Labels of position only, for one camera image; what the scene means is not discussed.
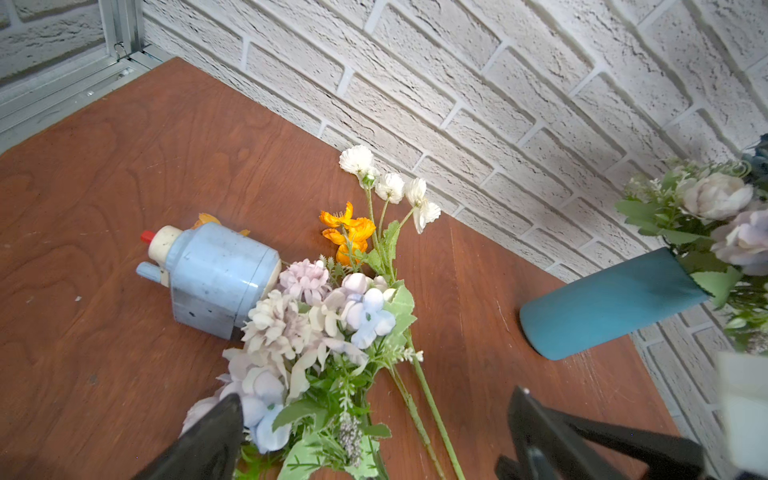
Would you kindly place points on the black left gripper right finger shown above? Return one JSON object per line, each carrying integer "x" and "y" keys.
{"x": 551, "y": 444}

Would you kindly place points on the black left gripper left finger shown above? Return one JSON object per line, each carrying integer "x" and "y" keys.
{"x": 210, "y": 449}

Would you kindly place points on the teal ceramic vase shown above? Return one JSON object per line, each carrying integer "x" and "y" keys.
{"x": 609, "y": 304}

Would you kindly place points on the small pink white bouquet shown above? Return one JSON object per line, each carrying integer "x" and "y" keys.
{"x": 312, "y": 348}

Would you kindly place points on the clear glass vase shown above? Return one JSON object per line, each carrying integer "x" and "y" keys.
{"x": 742, "y": 392}

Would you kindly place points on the small yellow orange flower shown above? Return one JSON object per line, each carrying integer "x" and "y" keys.
{"x": 386, "y": 325}

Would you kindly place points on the pink white mixed bouquet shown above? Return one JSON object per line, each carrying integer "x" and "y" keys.
{"x": 713, "y": 216}

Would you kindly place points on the cream white flower stem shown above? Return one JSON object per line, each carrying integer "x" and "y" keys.
{"x": 391, "y": 201}

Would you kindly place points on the light blue small bottle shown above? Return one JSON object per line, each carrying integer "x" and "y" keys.
{"x": 215, "y": 275}

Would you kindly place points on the aluminium left corner post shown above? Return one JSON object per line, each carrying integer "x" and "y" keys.
{"x": 60, "y": 56}

